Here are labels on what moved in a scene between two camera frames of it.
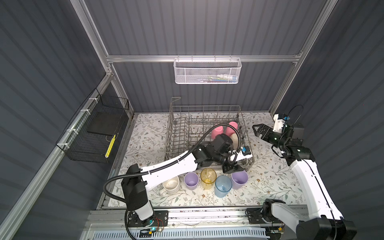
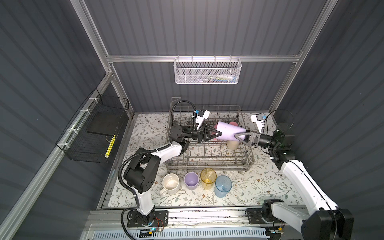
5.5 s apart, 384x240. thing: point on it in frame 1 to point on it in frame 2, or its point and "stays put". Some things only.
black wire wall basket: [91, 135] stays put
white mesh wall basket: [207, 70] stays put
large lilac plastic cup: [239, 179] to [228, 131]
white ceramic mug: [170, 187] stays put
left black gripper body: [229, 167] to [196, 135]
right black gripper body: [272, 137] to [256, 140]
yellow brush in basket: [110, 146] stays put
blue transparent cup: [223, 184] stays put
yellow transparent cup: [208, 176] stays put
